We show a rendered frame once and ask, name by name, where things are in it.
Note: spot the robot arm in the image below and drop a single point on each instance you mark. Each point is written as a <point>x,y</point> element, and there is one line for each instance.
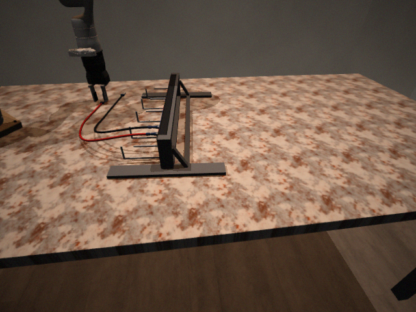
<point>83,25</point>

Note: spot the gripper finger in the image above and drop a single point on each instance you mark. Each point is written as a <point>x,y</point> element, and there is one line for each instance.
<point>104,93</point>
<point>94,95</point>

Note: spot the dark grey metal rack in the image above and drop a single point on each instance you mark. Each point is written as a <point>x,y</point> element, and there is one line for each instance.
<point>166,140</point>

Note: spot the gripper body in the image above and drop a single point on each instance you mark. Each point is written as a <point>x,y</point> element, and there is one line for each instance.
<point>89,49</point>

